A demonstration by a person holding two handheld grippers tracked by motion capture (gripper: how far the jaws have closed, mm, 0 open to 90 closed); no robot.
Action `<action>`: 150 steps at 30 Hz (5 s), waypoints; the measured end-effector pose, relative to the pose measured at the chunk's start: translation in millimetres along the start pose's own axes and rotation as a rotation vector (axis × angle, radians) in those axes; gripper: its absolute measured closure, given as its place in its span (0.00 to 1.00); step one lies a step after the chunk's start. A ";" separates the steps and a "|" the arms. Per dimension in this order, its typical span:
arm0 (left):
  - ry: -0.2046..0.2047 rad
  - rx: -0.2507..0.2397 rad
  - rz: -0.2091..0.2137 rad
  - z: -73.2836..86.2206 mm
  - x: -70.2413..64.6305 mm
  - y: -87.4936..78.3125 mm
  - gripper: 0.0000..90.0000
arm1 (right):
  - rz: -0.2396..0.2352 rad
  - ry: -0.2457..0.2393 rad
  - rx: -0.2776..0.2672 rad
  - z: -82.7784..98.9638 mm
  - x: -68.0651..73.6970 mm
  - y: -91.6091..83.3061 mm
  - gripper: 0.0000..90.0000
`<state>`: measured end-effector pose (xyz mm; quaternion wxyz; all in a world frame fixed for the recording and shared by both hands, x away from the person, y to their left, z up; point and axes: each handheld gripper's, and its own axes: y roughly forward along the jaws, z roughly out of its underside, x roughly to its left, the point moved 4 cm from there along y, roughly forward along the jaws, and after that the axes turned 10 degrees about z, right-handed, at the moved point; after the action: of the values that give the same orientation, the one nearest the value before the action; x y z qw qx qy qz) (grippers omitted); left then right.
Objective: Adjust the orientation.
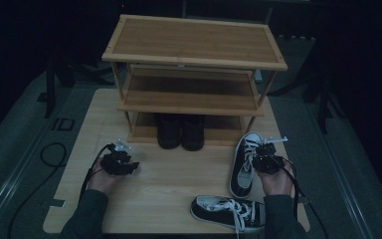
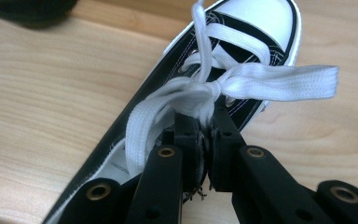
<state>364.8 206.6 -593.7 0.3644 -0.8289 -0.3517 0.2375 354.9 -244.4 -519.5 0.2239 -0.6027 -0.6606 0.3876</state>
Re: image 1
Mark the wooden shoe rack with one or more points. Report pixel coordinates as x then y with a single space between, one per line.
192 41

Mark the black metal stand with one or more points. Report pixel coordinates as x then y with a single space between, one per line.
323 106
49 96

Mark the black and white sneaker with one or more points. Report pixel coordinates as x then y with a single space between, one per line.
242 176
222 214

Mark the person's left hand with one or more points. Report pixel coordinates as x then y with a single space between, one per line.
104 182

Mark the person's right hand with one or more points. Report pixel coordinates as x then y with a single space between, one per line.
278 184

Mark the black shoe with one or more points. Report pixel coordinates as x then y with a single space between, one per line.
168 134
193 136

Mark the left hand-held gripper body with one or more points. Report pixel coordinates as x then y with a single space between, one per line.
116 162

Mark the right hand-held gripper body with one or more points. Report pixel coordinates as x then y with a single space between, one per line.
268 161

